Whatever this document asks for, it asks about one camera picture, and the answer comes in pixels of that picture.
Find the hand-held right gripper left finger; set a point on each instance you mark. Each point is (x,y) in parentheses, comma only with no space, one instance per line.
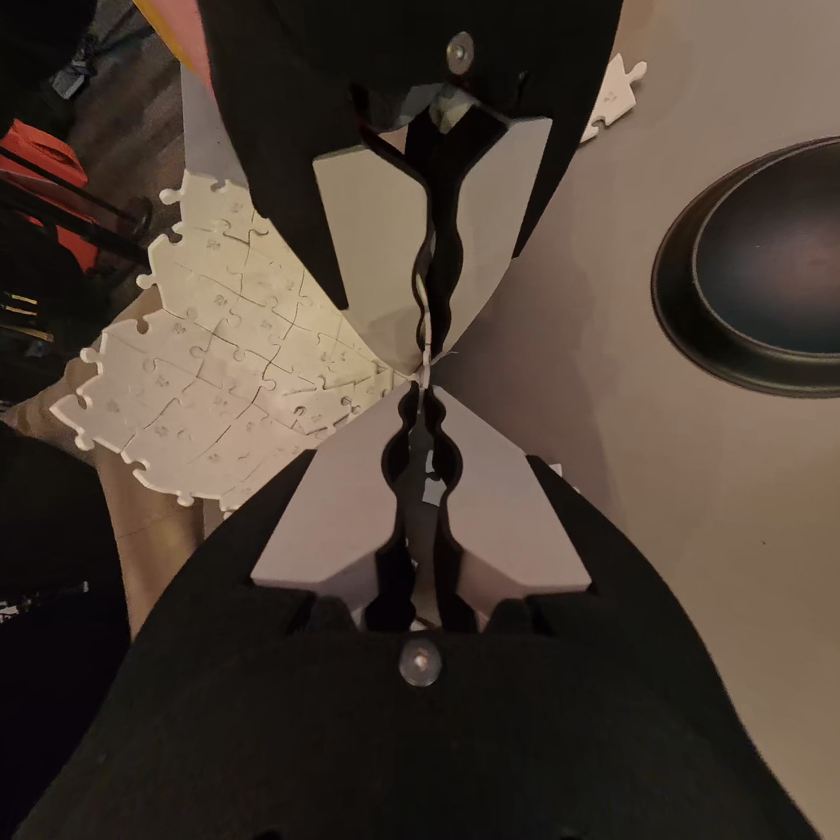
(328,525)

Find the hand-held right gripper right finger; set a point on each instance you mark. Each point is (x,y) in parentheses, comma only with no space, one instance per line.
(518,525)

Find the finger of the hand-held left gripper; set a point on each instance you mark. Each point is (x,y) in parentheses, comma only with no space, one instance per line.
(505,197)
(367,223)

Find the colourful puzzle ball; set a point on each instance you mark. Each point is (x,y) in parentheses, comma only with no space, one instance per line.
(229,367)

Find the person's left hand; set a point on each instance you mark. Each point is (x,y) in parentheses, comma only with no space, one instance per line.
(193,46)

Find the black round stand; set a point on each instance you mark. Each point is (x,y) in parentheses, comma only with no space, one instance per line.
(754,262)

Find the orange object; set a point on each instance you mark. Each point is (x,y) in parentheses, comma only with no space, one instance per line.
(39,190)

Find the black metal frame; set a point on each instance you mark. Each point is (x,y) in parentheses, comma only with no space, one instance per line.
(79,197)

